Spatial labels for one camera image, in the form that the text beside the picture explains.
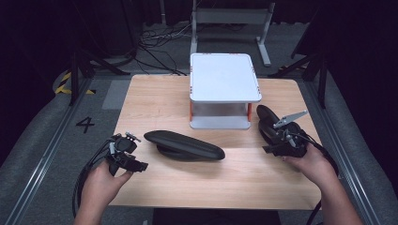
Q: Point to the person's left hand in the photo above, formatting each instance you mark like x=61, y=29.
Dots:
x=100, y=184

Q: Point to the grey metal floor rail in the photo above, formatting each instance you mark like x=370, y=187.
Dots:
x=47, y=153
x=347, y=156

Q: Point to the grey metal stand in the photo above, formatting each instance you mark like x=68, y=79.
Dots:
x=231, y=15

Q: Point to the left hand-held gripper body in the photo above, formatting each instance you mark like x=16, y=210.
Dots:
x=123, y=146

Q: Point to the black slipper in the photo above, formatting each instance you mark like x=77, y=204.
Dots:
x=266, y=120
x=187, y=147

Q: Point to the yellow black striped tape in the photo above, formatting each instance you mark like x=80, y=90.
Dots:
x=64, y=86

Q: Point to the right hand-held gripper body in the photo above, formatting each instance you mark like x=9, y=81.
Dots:
x=292, y=142

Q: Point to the person's right hand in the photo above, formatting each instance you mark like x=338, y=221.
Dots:
x=316, y=168

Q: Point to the black tripod stand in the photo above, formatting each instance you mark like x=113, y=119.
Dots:
x=75, y=75
x=322, y=78

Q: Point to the white shoe rack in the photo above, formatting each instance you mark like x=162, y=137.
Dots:
x=223, y=78

